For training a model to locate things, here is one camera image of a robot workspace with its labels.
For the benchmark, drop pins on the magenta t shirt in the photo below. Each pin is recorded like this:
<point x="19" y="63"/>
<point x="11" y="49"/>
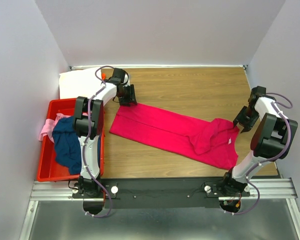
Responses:
<point x="208" y="142"/>

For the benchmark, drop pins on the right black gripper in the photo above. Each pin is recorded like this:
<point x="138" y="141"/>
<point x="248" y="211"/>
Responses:
<point x="247" y="126"/>

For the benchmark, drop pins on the red plastic bin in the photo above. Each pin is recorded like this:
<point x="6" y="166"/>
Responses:
<point x="48" y="169"/>

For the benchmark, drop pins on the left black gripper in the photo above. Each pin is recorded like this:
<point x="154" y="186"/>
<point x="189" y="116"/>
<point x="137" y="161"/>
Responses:
<point x="131" y="98"/>

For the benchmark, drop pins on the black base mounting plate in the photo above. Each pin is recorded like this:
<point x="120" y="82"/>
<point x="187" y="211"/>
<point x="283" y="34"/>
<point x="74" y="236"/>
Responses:
<point x="158" y="193"/>

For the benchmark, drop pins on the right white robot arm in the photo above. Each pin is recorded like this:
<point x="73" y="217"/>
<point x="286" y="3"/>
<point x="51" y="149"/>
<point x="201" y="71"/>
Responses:
<point x="271" y="141"/>

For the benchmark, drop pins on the folded white t shirt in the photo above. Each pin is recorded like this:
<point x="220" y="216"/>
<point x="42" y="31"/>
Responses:
<point x="78" y="83"/>

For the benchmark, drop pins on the small orange object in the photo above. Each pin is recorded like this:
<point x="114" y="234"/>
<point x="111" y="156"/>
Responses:
<point x="104" y="75"/>

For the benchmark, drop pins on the navy blue t shirt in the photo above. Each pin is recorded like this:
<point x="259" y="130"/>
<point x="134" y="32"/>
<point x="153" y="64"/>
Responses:
<point x="67" y="145"/>

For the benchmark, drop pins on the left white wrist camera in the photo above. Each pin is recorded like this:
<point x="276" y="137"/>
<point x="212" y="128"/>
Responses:
<point x="126" y="81"/>

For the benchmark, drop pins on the light pink t shirt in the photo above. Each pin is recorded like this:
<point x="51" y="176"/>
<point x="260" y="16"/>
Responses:
<point x="49" y="126"/>

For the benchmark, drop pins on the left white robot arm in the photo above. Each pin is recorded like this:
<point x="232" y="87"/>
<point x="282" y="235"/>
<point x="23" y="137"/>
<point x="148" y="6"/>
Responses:
<point x="88" y="124"/>

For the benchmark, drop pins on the aluminium frame rail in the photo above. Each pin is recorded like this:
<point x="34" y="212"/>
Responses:
<point x="270" y="212"/>

